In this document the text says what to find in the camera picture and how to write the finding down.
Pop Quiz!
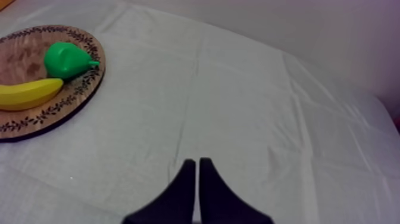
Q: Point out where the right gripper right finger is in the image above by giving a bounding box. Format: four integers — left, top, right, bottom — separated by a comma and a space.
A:
198, 157, 275, 224

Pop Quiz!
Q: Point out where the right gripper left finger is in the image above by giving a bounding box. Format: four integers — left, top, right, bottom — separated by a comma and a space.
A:
121, 158, 197, 224

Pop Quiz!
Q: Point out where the green toy pear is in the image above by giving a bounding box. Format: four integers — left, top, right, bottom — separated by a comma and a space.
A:
43, 42, 101, 80

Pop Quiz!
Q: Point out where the yellow toy banana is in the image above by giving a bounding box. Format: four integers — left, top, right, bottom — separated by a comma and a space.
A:
0, 78, 64, 111

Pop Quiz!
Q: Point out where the round wooden board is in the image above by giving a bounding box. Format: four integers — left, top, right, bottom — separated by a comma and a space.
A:
0, 24, 107, 143

